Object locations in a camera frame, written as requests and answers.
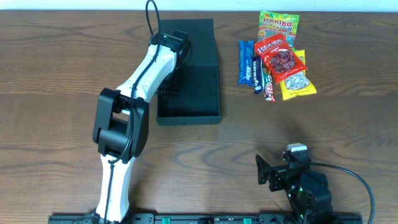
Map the red dried fruit bag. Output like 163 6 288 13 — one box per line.
254 34 308 83

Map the red KitKat bar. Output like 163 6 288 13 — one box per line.
262 68 275 103

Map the Haribo gummy bag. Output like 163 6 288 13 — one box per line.
257 11 300 47

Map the black mounting rail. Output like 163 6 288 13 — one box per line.
48 212 364 224

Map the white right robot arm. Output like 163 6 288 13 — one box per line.
256 150 341 223

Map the dark green gift box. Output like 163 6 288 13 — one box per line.
156 19 221 126

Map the yellow sunflower seed bag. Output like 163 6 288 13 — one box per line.
279 49 318 101

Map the purple Dairy Milk bar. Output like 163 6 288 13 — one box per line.
252 57 264 94

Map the blue cookie packet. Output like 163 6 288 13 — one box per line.
238 40 254 86

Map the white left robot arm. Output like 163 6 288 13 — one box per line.
93 30 191 223

